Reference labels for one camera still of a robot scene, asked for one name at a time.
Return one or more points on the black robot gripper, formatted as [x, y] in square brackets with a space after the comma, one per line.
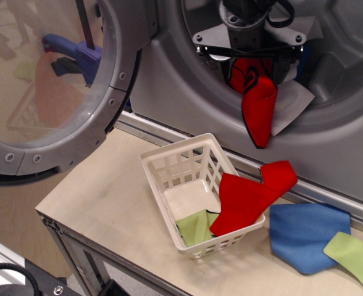
[257, 29]

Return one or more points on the red cloth with black trim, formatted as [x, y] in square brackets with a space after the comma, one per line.
[253, 79]

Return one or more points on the white plastic laundry basket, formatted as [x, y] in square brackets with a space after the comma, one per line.
[185, 179]

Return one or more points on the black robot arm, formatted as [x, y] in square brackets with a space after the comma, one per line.
[254, 29]

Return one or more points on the grey washing machine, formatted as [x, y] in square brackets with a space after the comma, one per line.
[176, 88]

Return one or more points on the plain red cloth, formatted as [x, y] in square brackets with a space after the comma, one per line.
[242, 200]

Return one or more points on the blue bar clamp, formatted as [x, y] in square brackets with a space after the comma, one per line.
[79, 58]

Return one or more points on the blue cloth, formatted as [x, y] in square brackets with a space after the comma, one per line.
[300, 232]

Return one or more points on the green cloth in basket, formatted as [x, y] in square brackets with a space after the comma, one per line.
[195, 228]

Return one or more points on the round glass washer door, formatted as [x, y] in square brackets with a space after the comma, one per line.
[48, 123]

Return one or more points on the green cloth on table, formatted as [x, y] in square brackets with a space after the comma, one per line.
[348, 252]

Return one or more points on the aluminium table frame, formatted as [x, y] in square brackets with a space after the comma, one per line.
[88, 262]

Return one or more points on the black base with cable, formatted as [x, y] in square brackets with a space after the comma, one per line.
[35, 282]

